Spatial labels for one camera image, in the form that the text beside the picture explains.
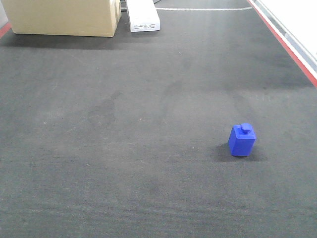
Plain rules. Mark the large cardboard box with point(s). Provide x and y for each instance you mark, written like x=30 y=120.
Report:
x=93 y=18

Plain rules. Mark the white long carton box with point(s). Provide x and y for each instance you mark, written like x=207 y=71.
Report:
x=143 y=16

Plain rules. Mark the blue plastic block part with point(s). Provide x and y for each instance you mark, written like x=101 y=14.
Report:
x=241 y=140

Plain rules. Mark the red conveyor side rail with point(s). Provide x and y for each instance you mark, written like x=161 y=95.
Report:
x=293 y=47

